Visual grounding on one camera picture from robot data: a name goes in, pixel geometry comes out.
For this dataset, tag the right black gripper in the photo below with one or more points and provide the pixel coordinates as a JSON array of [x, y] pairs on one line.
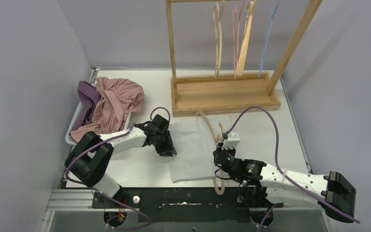
[[221, 144]]

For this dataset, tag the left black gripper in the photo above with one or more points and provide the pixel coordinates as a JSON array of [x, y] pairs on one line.
[[165, 143]]

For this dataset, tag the white skirt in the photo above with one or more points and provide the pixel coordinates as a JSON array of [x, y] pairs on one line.
[[194, 144]]

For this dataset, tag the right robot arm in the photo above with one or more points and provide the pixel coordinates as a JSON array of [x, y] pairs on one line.
[[332, 192]]

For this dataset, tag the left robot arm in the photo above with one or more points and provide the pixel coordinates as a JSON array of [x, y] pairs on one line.
[[88, 161]]

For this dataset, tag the wooden hanger rack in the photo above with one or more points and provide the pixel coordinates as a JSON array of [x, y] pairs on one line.
[[225, 94]]

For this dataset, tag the thick wooden hanger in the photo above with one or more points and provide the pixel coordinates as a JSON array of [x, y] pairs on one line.
[[248, 21]]

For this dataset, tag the pink garment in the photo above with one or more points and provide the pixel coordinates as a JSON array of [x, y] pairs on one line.
[[112, 105]]

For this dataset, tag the purple garment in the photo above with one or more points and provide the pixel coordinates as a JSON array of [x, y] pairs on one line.
[[89, 98]]

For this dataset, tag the white plastic basket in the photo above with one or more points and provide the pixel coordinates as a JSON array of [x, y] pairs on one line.
[[73, 128]]

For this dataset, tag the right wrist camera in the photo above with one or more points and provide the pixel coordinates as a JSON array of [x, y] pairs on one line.
[[230, 140]]

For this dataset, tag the pink wire hanger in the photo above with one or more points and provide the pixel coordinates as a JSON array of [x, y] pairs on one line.
[[239, 49]]

